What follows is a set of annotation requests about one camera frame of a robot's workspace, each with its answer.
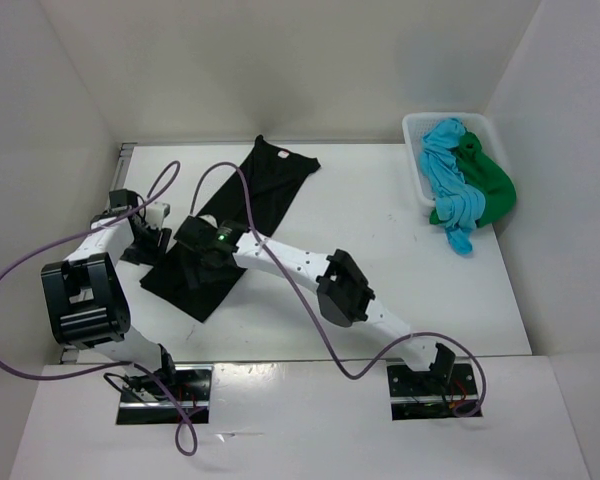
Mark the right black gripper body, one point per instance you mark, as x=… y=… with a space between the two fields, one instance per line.
x=202 y=255

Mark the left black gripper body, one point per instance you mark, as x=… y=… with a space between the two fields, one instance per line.
x=145 y=250

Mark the black t-shirt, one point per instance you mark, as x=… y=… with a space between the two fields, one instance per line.
x=267 y=183

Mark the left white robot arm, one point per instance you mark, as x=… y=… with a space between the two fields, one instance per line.
x=85 y=300

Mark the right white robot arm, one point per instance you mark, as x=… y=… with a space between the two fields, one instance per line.
x=331 y=287

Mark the white plastic basket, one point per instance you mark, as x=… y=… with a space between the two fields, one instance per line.
x=416 y=125

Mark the light blue t-shirt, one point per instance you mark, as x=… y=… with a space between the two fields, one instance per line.
x=457 y=205

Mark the green t-shirt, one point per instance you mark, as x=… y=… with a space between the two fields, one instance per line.
x=482 y=172

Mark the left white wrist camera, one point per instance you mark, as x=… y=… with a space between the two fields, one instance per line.
x=156 y=213

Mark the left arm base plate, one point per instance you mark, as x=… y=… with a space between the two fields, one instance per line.
x=142 y=402

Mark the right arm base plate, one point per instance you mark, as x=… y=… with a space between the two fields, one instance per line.
x=416 y=395

